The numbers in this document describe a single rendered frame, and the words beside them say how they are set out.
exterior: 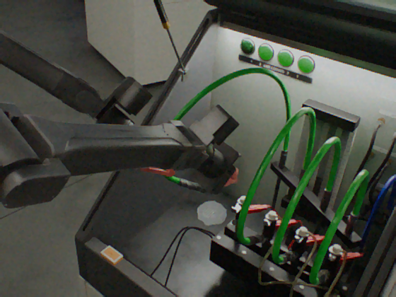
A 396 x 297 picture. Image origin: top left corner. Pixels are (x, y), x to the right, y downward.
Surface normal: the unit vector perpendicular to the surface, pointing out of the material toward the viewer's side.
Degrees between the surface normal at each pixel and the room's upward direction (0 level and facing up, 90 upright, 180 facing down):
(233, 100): 90
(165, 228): 0
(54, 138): 36
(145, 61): 90
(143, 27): 90
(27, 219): 0
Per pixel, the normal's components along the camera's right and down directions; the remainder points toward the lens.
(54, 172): 0.61, -0.74
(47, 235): 0.05, -0.85
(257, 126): -0.62, 0.39
